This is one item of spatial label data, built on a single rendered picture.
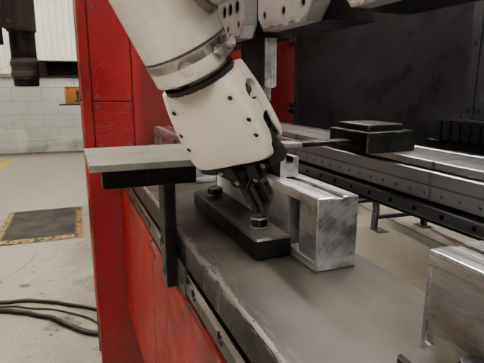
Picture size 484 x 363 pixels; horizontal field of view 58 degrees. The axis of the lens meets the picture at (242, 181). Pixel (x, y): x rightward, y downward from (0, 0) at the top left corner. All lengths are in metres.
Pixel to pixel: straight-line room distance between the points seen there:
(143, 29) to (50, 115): 7.56
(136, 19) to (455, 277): 0.33
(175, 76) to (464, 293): 0.30
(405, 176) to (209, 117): 0.46
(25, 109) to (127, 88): 6.48
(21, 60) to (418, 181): 1.70
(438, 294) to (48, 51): 7.70
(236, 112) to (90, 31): 1.16
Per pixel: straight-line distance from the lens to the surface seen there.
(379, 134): 0.81
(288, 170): 0.65
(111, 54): 1.55
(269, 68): 0.70
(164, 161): 0.62
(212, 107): 0.43
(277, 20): 0.59
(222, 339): 0.58
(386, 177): 0.85
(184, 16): 0.40
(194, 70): 0.40
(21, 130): 8.03
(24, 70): 2.09
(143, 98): 1.56
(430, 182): 0.77
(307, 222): 0.56
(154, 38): 0.40
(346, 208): 0.56
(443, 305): 0.41
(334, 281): 0.55
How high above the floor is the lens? 1.10
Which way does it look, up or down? 12 degrees down
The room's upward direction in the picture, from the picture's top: straight up
